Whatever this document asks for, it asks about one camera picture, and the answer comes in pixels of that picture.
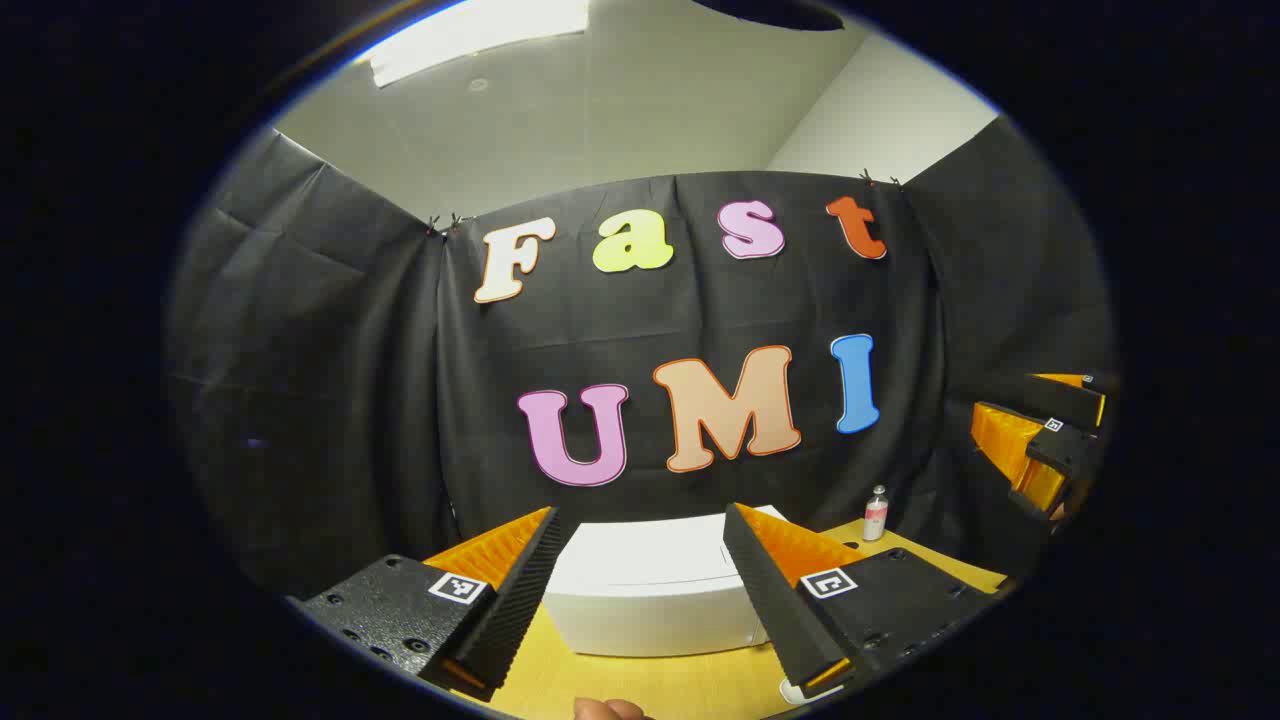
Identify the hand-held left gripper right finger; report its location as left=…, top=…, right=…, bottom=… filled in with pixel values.
left=723, top=502, right=1009, bottom=703

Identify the white microwave oven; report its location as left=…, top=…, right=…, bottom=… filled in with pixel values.
left=543, top=504, right=793, bottom=659

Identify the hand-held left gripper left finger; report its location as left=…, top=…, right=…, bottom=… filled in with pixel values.
left=288, top=506, right=564, bottom=703

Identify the ceiling light panel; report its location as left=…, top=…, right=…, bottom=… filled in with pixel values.
left=370, top=0, right=591, bottom=89

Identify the black backdrop cloth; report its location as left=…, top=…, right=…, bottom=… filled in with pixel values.
left=165, top=115, right=1116, bottom=601

